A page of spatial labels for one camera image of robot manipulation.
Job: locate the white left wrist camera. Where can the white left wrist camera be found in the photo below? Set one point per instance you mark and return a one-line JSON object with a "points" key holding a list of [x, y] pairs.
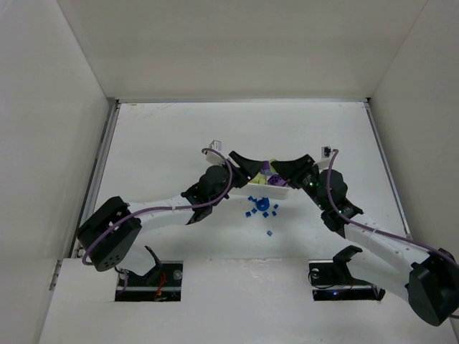
{"points": [[217, 150]]}

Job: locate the purple curved lego brick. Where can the purple curved lego brick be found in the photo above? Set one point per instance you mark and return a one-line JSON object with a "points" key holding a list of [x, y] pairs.
{"points": [[276, 180]]}

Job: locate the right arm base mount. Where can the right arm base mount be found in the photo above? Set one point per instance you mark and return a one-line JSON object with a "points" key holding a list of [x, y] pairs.
{"points": [[331, 280]]}

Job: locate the purple round lego piece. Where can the purple round lego piece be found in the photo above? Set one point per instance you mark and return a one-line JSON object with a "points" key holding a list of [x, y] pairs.
{"points": [[266, 169]]}

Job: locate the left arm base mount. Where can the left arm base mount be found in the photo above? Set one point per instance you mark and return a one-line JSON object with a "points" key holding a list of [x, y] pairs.
{"points": [[162, 283]]}

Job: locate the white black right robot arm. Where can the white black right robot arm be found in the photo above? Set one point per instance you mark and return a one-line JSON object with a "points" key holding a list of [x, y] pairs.
{"points": [[424, 277]]}

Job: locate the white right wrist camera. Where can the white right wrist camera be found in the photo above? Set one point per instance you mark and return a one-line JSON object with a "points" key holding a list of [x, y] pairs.
{"points": [[327, 153]]}

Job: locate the white three-compartment tray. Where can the white three-compartment tray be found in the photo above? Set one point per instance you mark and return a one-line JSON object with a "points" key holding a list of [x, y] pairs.
{"points": [[272, 192]]}

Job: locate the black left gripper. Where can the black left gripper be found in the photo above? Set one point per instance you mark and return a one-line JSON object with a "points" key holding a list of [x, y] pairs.
{"points": [[236, 172]]}

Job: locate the large blue arch lego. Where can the large blue arch lego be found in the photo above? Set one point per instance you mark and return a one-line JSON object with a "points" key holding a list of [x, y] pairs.
{"points": [[262, 204]]}

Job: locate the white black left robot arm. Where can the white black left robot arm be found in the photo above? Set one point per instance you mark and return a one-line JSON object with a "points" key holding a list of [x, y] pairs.
{"points": [[108, 236]]}

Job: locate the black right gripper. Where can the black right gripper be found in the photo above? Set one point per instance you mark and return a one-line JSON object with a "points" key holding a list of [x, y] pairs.
{"points": [[299, 175]]}

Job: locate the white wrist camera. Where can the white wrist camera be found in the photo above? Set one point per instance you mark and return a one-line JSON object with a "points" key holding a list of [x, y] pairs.
{"points": [[327, 153], [217, 150]]}

